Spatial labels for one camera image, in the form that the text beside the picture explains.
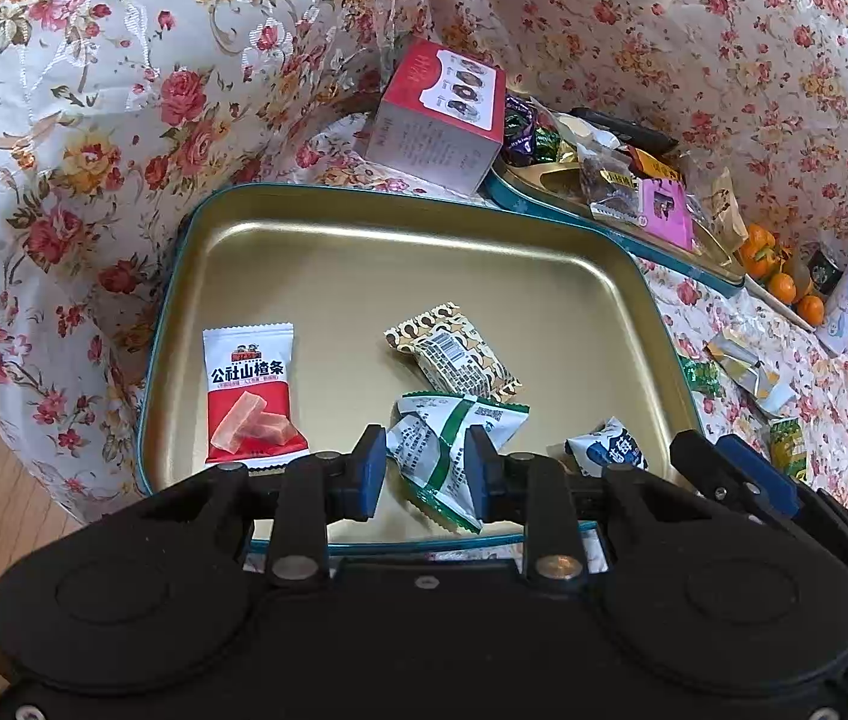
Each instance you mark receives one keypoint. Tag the orange snack packet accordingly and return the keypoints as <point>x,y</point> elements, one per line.
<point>656,165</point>

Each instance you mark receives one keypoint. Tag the green white snack packet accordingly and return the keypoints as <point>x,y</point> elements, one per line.
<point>431,450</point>

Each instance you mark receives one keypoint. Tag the green yellow snack packet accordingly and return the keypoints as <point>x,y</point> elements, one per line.
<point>787,450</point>

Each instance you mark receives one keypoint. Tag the pink snack packet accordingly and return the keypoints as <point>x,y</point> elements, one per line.
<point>668,210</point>

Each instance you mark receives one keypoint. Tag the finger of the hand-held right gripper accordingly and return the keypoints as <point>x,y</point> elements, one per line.
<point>761,476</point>
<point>701,461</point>

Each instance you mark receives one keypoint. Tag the beige brown patterned snack packet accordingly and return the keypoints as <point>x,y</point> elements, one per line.
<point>454,360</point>

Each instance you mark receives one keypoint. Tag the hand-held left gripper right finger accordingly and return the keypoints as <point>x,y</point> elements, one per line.
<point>476,474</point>

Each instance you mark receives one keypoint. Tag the clear packet of dark snack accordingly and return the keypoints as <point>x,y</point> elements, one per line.
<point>611,191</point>

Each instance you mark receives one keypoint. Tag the teal gold tin tray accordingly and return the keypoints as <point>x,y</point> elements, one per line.
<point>319,277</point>

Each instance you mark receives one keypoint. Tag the teal tin holding mixed sweets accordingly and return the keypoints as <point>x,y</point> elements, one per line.
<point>551,181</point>

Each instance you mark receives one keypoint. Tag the dark green snack packet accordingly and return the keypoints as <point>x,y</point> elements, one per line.
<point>698,376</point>

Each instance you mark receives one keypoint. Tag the pink white carton box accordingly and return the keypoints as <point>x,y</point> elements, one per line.
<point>431,142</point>

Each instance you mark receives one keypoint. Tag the brown paper snack packet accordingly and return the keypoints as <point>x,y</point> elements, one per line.
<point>716,202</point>

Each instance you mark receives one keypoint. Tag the dark green logo can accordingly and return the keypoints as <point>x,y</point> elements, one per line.
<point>825,271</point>

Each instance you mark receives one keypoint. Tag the blue white snack packet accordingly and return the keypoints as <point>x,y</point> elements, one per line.
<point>608,454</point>

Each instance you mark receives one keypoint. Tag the red white snack packet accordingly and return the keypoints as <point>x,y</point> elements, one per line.
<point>244,390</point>

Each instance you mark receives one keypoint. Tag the green wrapped candy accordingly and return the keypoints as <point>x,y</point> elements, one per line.
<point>548,144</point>

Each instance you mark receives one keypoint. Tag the pale fruit plate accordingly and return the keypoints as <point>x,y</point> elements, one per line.
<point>769,301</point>

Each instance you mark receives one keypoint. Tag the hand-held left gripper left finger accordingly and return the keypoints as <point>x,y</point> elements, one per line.
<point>370,474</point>

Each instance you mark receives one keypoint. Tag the black remote control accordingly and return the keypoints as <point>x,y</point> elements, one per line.
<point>623,127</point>

